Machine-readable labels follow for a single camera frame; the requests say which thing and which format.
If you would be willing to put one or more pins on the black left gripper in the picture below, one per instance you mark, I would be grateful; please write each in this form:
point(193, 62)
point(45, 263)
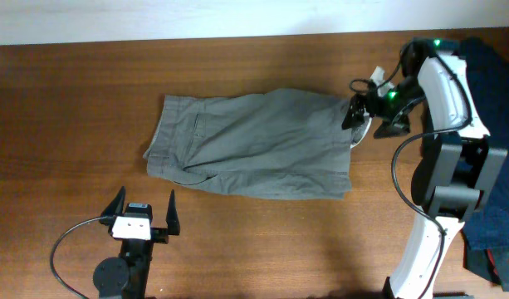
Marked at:
point(161, 235)

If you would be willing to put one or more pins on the grey shorts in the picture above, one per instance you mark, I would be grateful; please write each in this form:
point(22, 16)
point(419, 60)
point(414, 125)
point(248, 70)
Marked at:
point(285, 144)

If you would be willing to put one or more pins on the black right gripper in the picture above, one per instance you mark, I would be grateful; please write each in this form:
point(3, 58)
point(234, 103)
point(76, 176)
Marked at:
point(401, 124)

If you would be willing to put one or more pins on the dark blue jeans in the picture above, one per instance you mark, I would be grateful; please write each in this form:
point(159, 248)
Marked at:
point(488, 79)

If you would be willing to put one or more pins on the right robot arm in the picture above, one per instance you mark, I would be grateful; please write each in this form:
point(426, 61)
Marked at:
point(446, 167)

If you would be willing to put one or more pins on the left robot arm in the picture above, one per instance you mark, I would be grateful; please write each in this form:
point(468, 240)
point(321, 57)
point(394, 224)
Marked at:
point(126, 275)

